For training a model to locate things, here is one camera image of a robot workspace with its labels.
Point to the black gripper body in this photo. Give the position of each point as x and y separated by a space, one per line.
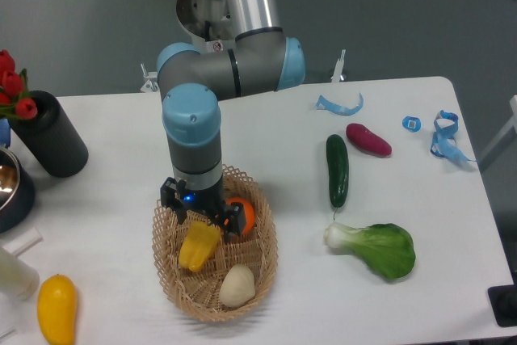
208 201

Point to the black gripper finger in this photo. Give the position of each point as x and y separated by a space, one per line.
230 218
171 196

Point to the yellow bell pepper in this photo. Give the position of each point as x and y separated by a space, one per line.
198 246

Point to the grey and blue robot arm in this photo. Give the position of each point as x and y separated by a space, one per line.
192 81

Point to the woven wicker basket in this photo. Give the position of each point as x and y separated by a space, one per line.
197 294

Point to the orange fruit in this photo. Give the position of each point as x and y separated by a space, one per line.
248 212

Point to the green cucumber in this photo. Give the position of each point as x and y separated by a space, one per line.
338 170

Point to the black cylindrical vase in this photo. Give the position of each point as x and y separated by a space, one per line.
52 138

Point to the curved blue tape strip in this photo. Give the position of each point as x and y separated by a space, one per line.
326 105

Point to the white rectangular block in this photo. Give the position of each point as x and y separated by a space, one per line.
23 242

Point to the purple sweet potato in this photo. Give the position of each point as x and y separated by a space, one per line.
365 140

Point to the dark metal bowl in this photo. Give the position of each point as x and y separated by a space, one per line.
17 191

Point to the yellow mango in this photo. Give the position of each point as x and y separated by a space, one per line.
56 307

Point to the green bok choy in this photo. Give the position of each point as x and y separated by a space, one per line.
387 249

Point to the white plastic bottle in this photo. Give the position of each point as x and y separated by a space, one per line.
18 280

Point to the blue object at left edge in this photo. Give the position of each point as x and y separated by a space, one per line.
5 133

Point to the red tulip flowers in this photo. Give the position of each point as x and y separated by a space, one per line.
16 100

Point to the blue tape roll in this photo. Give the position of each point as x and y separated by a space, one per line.
411 124

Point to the crumpled blue tape strip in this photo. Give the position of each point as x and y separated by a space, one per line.
443 141

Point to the black device at table edge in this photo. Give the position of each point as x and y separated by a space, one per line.
503 303

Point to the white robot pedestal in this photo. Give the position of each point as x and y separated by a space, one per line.
208 24

